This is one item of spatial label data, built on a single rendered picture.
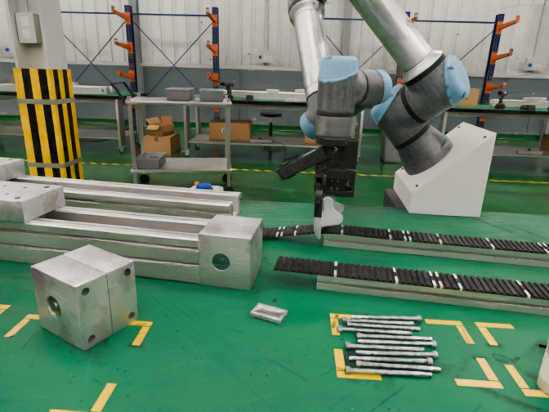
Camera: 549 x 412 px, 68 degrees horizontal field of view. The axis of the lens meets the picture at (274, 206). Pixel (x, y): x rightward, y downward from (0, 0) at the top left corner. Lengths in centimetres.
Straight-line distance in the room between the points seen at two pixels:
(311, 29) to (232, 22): 738
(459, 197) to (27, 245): 101
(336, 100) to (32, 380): 64
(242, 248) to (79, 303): 25
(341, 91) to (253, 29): 765
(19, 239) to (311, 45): 75
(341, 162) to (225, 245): 31
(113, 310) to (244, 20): 797
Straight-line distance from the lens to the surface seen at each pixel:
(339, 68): 80
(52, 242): 83
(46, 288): 63
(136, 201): 94
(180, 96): 383
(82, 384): 57
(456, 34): 883
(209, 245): 69
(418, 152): 122
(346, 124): 81
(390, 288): 72
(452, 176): 116
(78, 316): 59
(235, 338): 60
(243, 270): 69
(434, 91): 114
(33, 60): 417
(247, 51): 837
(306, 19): 112
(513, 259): 95
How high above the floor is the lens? 113
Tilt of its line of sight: 18 degrees down
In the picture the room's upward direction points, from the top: 2 degrees clockwise
